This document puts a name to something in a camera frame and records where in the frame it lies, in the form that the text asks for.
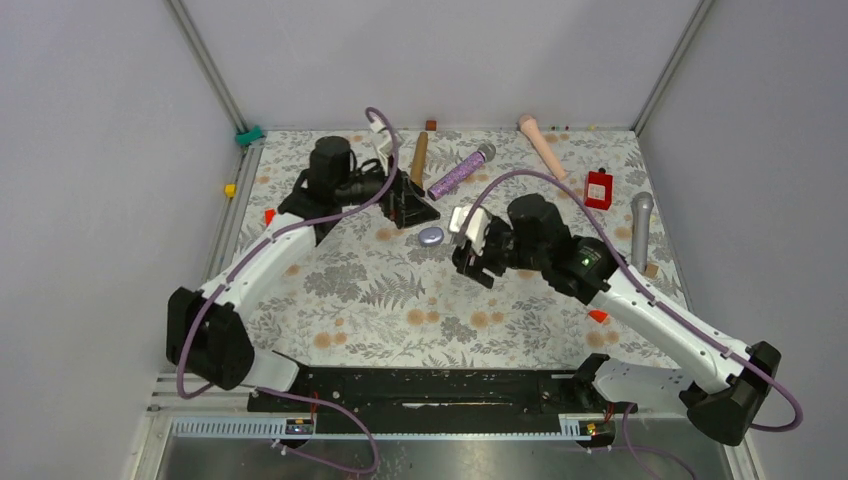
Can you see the purple earbud charging case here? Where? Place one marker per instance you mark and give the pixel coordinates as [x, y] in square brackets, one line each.
[431, 236]

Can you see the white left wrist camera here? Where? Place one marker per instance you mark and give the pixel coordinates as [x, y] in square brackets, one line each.
[382, 142]

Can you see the silver grey microphone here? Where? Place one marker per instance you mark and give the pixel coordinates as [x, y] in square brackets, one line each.
[642, 206]

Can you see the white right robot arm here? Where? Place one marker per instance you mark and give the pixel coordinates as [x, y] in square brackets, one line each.
[718, 383]

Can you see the red box with label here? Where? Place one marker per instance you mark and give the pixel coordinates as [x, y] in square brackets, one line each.
[598, 190]

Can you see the gold microphone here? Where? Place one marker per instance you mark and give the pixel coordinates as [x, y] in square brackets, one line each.
[418, 162]

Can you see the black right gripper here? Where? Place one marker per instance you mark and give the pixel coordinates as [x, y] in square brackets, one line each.
[473, 265]

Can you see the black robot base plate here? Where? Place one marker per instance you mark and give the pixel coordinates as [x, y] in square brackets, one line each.
[441, 401]

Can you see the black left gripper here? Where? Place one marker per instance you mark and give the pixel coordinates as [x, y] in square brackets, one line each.
[404, 204]

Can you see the floral table mat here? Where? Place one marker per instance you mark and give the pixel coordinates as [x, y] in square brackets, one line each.
[371, 295]

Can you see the pink microphone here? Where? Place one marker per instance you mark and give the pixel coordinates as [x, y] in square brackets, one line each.
[528, 125]

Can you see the teal corner clamp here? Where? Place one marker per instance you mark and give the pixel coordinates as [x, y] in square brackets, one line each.
[248, 137]

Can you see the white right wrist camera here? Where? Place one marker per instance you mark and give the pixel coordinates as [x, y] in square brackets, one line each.
[471, 226]

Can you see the purple glitter microphone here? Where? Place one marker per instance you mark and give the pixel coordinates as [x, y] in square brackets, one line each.
[443, 186]

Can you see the red triangle block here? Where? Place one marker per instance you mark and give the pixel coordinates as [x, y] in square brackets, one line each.
[598, 316]

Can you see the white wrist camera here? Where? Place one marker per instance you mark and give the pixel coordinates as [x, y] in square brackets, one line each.
[471, 226]
[382, 142]

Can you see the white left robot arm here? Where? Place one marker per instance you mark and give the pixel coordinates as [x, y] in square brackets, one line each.
[206, 335]

